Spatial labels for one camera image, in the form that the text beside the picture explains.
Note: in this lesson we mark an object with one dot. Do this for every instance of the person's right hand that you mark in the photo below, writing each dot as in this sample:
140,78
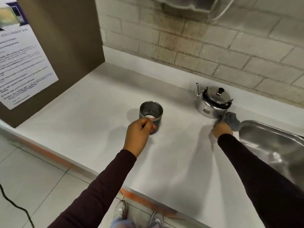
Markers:
222,129

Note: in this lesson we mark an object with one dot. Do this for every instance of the person's left hand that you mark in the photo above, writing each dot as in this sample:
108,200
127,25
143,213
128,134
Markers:
136,137

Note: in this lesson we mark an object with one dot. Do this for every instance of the person's left thumb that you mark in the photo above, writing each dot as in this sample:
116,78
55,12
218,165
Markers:
152,127

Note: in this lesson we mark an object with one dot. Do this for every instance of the grey metal cup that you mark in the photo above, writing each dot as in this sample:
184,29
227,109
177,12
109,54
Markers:
151,115

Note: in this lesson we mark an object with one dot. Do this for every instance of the grey-blue cleaning cloth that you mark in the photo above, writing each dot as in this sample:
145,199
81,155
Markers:
230,119

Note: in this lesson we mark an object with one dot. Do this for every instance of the person's left forearm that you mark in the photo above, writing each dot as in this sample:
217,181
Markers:
95,194

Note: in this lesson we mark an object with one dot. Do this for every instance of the person's right forearm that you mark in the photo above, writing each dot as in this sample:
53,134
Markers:
261,180

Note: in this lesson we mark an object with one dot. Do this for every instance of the steel kettle with black knob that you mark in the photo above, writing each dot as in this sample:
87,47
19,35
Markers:
212,100

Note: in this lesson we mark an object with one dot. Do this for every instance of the person's left white shoe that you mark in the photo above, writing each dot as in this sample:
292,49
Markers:
120,211

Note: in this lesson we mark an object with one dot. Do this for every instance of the person's white shoe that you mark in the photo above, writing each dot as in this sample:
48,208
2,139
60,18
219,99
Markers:
120,211
157,219

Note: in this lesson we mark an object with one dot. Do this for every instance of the person's right white shoe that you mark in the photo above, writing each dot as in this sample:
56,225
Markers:
157,219

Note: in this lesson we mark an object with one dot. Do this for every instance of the brown cabinet panel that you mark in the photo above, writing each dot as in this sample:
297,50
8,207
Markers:
64,52

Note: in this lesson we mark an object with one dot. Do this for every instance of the stainless steel sink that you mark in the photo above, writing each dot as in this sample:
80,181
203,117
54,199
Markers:
273,146

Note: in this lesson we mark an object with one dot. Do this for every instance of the white printed notice sheet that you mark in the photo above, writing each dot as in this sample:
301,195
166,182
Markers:
21,54

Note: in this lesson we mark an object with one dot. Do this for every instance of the wall-mounted steel dispenser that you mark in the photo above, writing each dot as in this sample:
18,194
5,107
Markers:
190,7

